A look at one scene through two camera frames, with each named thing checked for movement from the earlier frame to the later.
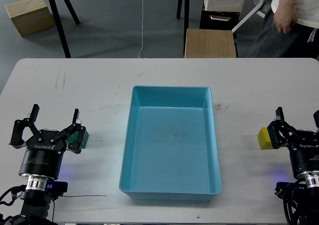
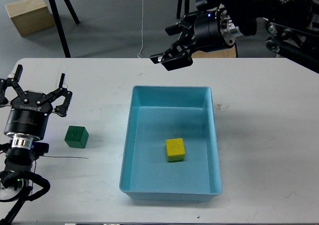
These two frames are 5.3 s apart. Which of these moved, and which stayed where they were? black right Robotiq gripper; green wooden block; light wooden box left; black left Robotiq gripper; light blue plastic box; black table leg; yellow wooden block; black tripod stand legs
Moved: yellow wooden block; black left Robotiq gripper; black right Robotiq gripper
Stayed: light blue plastic box; black tripod stand legs; light wooden box left; black table leg; green wooden block
